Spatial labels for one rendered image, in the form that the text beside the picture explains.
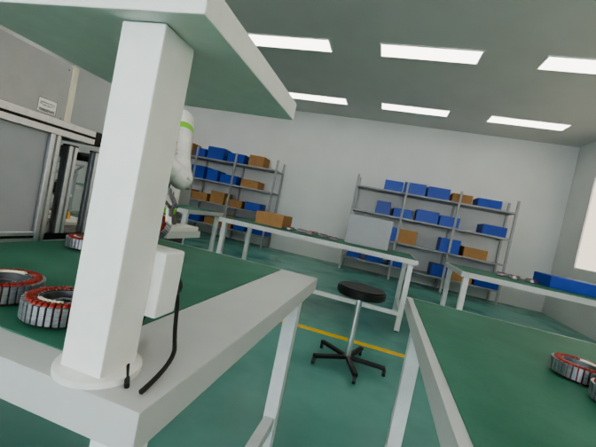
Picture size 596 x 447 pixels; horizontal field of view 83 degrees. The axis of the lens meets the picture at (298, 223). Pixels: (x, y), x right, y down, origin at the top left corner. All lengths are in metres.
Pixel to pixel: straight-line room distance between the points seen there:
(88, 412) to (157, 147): 0.31
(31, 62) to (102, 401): 1.10
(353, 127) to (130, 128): 7.66
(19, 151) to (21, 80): 0.25
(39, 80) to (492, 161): 7.62
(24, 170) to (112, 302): 0.81
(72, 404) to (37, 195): 0.84
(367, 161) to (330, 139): 1.00
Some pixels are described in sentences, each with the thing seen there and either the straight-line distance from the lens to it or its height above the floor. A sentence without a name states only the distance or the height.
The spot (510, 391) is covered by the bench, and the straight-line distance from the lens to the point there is 0.79.
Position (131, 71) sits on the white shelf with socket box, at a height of 1.11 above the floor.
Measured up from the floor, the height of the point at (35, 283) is 0.78.
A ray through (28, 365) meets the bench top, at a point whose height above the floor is 0.75.
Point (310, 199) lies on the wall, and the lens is 7.86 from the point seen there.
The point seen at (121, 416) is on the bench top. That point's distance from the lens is 0.46.
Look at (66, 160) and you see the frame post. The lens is 1.30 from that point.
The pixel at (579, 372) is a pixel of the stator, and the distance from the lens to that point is 1.00.
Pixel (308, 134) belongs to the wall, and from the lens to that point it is 8.15.
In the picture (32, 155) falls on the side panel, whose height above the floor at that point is 1.00.
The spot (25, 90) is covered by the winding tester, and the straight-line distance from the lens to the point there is 1.36.
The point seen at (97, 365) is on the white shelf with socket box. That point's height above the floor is 0.77.
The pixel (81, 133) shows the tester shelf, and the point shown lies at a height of 1.09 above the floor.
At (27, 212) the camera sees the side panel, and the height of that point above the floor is 0.83.
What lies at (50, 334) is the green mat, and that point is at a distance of 0.62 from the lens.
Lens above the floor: 0.99
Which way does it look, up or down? 2 degrees down
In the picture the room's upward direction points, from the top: 12 degrees clockwise
